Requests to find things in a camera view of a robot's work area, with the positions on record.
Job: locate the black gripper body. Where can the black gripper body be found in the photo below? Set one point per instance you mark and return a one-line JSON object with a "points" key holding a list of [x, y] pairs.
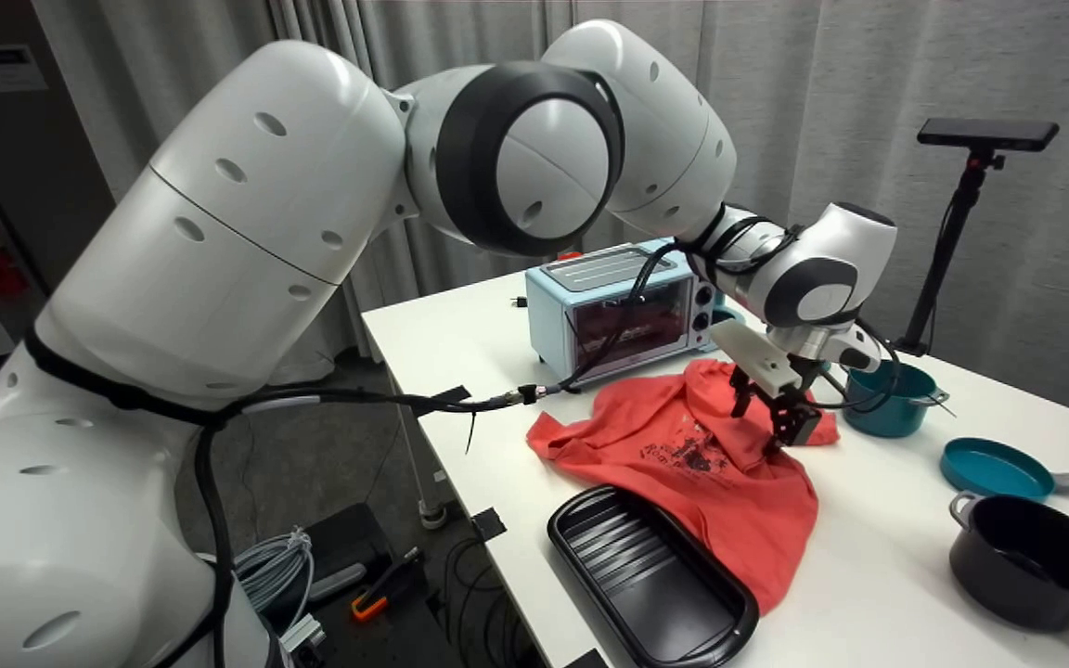
{"points": [[822, 371]]}

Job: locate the red sweatshirt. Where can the red sweatshirt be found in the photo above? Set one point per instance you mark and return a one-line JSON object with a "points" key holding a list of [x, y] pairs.
{"points": [[683, 482]]}

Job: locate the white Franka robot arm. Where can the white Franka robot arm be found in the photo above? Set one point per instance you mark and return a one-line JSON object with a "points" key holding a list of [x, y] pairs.
{"points": [[223, 245]]}

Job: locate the teal toy pot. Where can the teal toy pot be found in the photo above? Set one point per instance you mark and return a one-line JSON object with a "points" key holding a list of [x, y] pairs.
{"points": [[891, 402]]}

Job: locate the light blue toaster oven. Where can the light blue toaster oven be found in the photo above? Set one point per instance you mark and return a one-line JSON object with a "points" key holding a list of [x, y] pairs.
{"points": [[597, 329]]}

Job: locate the teal toy frying pan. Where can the teal toy frying pan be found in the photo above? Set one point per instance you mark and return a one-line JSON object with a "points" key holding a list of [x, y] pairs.
{"points": [[993, 470]]}

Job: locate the black ribbed grill tray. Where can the black ribbed grill tray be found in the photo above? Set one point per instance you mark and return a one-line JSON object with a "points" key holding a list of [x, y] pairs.
{"points": [[652, 581]]}

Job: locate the black toy pot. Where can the black toy pot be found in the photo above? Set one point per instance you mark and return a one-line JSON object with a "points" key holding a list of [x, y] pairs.
{"points": [[1031, 562]]}

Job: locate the grey curtain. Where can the grey curtain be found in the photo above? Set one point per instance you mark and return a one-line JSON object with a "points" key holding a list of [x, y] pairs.
{"points": [[855, 97]]}

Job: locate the small black tape piece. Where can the small black tape piece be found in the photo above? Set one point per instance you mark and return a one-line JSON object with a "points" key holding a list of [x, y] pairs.
{"points": [[488, 525]]}

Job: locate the black tape strip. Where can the black tape strip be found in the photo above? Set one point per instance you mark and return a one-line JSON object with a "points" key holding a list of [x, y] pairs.
{"points": [[440, 399]]}

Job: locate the square black tape piece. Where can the square black tape piece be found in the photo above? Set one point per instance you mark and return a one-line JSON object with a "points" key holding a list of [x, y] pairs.
{"points": [[587, 658]]}

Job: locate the black box on floor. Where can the black box on floor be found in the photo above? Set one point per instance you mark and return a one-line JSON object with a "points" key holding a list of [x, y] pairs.
{"points": [[342, 543]]}

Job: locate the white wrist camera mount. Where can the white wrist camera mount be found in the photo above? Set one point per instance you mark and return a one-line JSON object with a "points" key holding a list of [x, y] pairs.
{"points": [[758, 356]]}

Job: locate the black camera tripod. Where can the black camera tripod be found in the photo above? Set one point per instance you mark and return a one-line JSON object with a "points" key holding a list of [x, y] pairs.
{"points": [[949, 235]]}

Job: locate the white wall label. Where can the white wall label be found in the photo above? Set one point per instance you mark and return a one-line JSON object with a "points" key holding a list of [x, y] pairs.
{"points": [[0, 68]]}

